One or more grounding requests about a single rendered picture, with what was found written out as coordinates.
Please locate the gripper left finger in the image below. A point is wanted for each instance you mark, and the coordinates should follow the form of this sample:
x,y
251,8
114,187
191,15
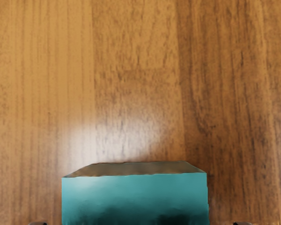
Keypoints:
x,y
38,223

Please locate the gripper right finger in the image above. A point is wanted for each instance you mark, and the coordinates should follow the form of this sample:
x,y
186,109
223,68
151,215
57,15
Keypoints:
x,y
241,223

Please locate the teal block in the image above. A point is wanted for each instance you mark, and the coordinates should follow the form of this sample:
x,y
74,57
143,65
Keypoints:
x,y
134,197

